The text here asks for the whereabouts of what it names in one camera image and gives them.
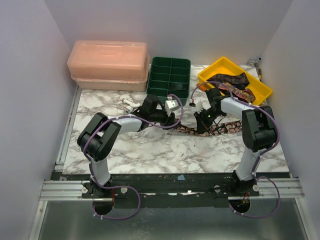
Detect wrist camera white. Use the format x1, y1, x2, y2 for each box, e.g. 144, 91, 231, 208
189, 98, 206, 114
164, 99, 180, 116

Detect pink translucent storage box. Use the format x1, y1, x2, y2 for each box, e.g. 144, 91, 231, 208
67, 40, 150, 92

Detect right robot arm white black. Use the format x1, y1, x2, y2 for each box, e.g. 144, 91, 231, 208
189, 88, 280, 196

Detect black mounting base plate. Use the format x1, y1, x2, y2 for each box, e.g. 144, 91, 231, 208
82, 173, 259, 209

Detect aluminium rail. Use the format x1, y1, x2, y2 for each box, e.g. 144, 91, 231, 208
39, 178, 305, 202

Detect green divided organizer tray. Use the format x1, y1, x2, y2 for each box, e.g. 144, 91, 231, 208
146, 56, 191, 106

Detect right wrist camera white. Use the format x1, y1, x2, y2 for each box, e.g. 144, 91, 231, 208
189, 98, 206, 114

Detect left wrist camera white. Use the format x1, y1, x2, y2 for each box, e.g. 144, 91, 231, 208
164, 99, 180, 116

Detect colourful patterned tie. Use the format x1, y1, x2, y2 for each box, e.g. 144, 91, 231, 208
217, 82, 256, 104

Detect dark floral rose tie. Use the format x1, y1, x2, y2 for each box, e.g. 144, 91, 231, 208
174, 120, 242, 137

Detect white ribbed handheld device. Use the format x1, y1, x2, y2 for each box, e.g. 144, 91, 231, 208
122, 98, 141, 114

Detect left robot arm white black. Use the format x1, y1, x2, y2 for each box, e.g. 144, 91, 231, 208
77, 94, 184, 198

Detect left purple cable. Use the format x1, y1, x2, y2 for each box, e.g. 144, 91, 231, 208
82, 93, 185, 221

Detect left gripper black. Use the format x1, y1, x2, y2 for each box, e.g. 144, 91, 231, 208
148, 105, 178, 130

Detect dark paisley tie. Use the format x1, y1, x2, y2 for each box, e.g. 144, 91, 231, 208
207, 72, 250, 93

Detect yellow plastic tray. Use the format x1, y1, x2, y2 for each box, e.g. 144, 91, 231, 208
198, 56, 273, 105

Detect metal clamp in corner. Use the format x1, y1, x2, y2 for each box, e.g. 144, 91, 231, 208
247, 57, 262, 68

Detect orange handled tool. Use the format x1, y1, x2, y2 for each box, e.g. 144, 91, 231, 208
196, 82, 207, 92

